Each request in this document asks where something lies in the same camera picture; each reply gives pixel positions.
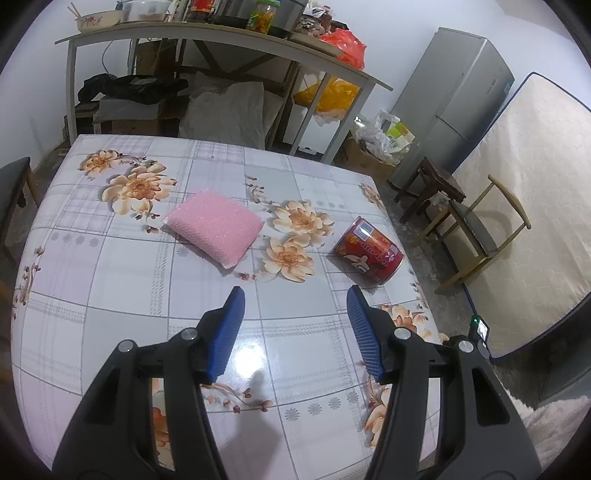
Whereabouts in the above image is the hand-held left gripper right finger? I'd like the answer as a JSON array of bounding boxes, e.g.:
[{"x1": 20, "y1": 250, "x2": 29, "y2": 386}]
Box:
[{"x1": 346, "y1": 284, "x2": 541, "y2": 480}]

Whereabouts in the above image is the grey refrigerator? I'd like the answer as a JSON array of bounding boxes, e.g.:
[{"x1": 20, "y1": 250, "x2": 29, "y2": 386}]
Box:
[{"x1": 387, "y1": 27, "x2": 515, "y2": 190}]

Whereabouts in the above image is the floral ceramic bowl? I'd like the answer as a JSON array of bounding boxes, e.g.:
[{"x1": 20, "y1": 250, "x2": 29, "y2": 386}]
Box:
[{"x1": 76, "y1": 11, "x2": 125, "y2": 33}]

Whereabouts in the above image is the clear bag of dried food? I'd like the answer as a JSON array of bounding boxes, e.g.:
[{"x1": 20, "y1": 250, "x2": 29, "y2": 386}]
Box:
[{"x1": 298, "y1": 14, "x2": 333, "y2": 38}]

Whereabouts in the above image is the orange red plastic bag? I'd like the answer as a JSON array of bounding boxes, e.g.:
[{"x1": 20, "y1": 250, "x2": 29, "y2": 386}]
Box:
[{"x1": 321, "y1": 28, "x2": 368, "y2": 70}]

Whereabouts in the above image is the cardboard box with plastic bags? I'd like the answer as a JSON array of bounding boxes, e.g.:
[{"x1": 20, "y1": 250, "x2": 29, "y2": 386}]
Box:
[{"x1": 342, "y1": 136, "x2": 398, "y2": 181}]

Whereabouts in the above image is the black cloth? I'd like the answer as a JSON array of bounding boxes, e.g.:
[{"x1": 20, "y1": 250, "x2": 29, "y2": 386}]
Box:
[{"x1": 78, "y1": 74, "x2": 189, "y2": 106}]

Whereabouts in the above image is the red tin can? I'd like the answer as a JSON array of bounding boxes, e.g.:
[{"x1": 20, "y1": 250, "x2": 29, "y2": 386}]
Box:
[{"x1": 333, "y1": 216, "x2": 404, "y2": 284}]

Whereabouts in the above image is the white box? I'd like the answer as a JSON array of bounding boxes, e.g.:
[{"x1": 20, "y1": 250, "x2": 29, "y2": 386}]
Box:
[{"x1": 283, "y1": 105, "x2": 347, "y2": 160}]

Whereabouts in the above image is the pink sponge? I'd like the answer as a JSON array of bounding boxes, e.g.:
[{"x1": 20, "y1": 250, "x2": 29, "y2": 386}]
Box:
[{"x1": 164, "y1": 191, "x2": 265, "y2": 270}]

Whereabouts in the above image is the cream quilted mattress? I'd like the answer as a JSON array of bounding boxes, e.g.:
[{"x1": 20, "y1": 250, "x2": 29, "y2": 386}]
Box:
[{"x1": 450, "y1": 71, "x2": 591, "y2": 361}]

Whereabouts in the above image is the jar with yellow contents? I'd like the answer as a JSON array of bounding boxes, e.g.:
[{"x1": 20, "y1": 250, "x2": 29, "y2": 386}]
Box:
[{"x1": 246, "y1": 0, "x2": 281, "y2": 34}]

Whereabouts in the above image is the dark grey furniture panel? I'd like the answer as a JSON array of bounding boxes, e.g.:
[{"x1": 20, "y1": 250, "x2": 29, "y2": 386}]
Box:
[{"x1": 536, "y1": 295, "x2": 591, "y2": 409}]

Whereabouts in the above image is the white sack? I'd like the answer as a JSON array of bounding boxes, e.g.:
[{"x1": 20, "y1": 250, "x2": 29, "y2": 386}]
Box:
[{"x1": 179, "y1": 71, "x2": 266, "y2": 149}]

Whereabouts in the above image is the yellow plastic bag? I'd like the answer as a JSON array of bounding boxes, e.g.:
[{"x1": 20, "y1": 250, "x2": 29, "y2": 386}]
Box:
[{"x1": 294, "y1": 76, "x2": 362, "y2": 115}]

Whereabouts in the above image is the wooden chair with dark seat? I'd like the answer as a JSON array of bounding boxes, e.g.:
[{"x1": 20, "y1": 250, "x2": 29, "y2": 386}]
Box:
[{"x1": 419, "y1": 174, "x2": 532, "y2": 296}]

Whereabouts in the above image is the dark wooden stool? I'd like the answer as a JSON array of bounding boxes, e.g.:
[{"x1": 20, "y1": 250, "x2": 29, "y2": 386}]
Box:
[{"x1": 393, "y1": 157, "x2": 467, "y2": 224}]

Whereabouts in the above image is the cardboard box under desk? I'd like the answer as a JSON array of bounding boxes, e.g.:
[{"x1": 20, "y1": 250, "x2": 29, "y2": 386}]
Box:
[{"x1": 92, "y1": 97, "x2": 185, "y2": 137}]

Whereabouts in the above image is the clear glass container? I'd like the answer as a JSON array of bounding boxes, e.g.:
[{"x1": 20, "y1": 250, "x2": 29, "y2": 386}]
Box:
[{"x1": 122, "y1": 0, "x2": 174, "y2": 23}]

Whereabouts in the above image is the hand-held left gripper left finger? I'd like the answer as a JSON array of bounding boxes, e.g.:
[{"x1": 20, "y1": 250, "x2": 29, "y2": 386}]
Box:
[{"x1": 52, "y1": 285, "x2": 246, "y2": 480}]

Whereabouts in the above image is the white fluffy blanket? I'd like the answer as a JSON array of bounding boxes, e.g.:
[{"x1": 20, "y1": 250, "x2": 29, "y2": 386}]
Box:
[{"x1": 512, "y1": 397, "x2": 591, "y2": 480}]

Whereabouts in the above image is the grey rice cooker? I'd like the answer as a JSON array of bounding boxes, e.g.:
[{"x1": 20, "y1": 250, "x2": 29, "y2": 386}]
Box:
[{"x1": 272, "y1": 0, "x2": 311, "y2": 38}]

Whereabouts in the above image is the green white carton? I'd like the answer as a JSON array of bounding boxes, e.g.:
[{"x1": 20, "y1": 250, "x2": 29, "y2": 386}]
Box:
[{"x1": 385, "y1": 121, "x2": 416, "y2": 153}]

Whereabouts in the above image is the table with floral tablecloth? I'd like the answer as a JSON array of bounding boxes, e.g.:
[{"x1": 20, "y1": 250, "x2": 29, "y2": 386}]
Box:
[{"x1": 9, "y1": 134, "x2": 444, "y2": 480}]

